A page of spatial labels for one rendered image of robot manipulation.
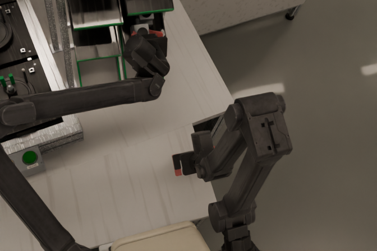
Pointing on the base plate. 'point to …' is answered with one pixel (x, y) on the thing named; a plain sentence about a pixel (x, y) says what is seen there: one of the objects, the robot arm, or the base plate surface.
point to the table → (116, 195)
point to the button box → (30, 169)
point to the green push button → (29, 157)
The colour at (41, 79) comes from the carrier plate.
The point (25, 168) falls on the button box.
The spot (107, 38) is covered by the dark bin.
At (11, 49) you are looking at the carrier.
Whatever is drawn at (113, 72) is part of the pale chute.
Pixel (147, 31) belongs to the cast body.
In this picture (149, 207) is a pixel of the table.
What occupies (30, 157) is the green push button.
